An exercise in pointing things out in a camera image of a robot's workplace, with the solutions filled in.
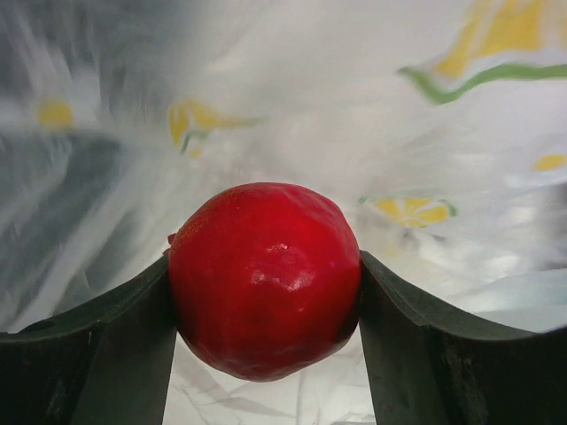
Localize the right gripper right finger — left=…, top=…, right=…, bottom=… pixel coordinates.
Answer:
left=359, top=252, right=566, bottom=424

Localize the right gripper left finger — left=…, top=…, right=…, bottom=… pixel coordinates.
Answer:
left=1, top=257, right=176, bottom=425

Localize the red fake apple front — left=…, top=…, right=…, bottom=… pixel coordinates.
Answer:
left=167, top=182, right=361, bottom=382

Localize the clear plastic lemon-print bag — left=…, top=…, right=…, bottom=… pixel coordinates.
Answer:
left=1, top=1, right=566, bottom=424

